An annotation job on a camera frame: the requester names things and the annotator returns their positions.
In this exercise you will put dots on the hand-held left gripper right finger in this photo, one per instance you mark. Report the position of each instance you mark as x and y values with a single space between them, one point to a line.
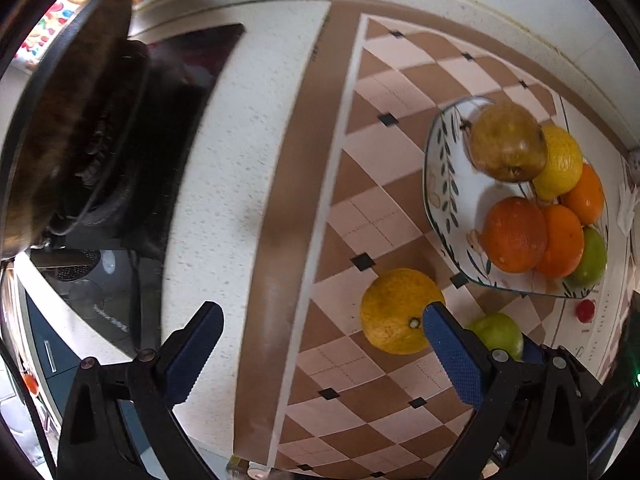
450 355

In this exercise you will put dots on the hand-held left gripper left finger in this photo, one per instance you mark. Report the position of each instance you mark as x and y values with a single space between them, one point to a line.
195 355

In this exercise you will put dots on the green apple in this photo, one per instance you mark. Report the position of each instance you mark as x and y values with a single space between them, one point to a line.
592 260
500 332

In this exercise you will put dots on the yellow citrus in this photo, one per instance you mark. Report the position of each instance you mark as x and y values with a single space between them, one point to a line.
562 160
390 310

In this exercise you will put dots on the orange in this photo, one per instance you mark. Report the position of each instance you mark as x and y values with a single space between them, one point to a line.
565 242
515 235
587 195

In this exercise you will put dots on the floral oval plate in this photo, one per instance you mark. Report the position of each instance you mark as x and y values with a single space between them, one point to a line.
452 185

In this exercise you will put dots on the brown-green pear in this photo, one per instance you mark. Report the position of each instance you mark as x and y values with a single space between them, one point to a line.
507 142

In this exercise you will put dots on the red cherry tomato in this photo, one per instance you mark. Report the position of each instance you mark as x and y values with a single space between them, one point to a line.
584 310

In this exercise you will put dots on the white tissue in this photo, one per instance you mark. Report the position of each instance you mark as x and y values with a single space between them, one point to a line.
627 207

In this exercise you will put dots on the checkered brown tablecloth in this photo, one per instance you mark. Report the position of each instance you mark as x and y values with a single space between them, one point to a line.
380 185

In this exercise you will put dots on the black wok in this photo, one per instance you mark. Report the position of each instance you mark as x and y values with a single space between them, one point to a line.
60 150

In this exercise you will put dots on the black glass gas stove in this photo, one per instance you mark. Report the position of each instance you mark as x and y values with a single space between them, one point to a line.
200 65

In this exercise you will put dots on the colourful wall stickers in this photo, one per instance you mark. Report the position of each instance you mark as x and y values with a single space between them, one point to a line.
50 17

